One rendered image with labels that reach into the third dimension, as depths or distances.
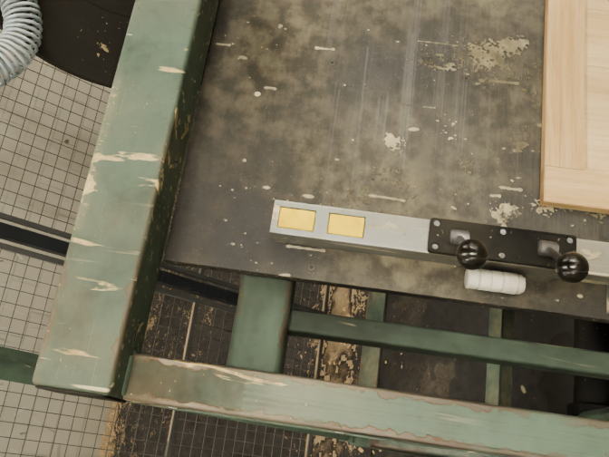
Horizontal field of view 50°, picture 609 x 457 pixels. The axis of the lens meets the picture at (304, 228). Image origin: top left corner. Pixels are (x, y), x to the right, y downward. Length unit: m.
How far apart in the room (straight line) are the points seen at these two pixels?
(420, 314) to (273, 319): 2.03
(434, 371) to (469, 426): 1.97
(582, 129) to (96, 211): 0.71
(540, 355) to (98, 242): 0.64
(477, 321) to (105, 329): 2.06
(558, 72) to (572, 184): 0.19
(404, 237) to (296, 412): 0.28
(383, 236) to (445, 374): 1.92
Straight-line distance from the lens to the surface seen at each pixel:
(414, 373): 2.90
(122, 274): 0.86
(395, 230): 0.91
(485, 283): 0.93
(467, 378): 2.72
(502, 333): 2.51
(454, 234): 0.90
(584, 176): 1.04
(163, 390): 0.87
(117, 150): 0.92
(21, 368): 1.26
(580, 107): 1.09
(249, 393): 0.85
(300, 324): 0.97
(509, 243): 0.93
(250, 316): 0.95
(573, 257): 0.83
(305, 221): 0.91
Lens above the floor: 2.11
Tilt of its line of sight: 34 degrees down
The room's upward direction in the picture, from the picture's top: 68 degrees counter-clockwise
